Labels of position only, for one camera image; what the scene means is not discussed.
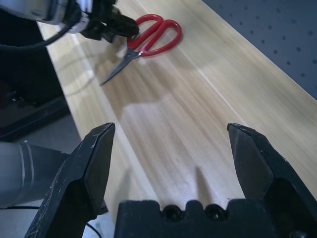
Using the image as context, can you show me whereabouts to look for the grey perforated pegboard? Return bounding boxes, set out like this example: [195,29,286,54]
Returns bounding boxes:
[203,0,317,100]

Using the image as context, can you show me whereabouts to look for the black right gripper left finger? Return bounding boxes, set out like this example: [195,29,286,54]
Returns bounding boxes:
[23,122,116,238]

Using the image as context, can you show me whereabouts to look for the silver right robot leg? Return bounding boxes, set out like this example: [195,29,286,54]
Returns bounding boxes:
[0,141,72,209]

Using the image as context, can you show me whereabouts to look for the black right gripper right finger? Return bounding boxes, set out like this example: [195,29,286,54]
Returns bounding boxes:
[227,122,317,238]

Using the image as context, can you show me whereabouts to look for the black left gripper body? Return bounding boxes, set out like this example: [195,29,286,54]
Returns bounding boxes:
[81,0,123,44]

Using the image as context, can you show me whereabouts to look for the black left camera cable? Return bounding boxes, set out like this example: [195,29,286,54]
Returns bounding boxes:
[0,24,72,50]

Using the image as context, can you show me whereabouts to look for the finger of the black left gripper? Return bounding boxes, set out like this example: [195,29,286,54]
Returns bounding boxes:
[118,13,141,38]

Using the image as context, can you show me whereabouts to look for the red handled scissors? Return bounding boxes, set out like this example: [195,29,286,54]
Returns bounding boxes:
[99,14,183,86]

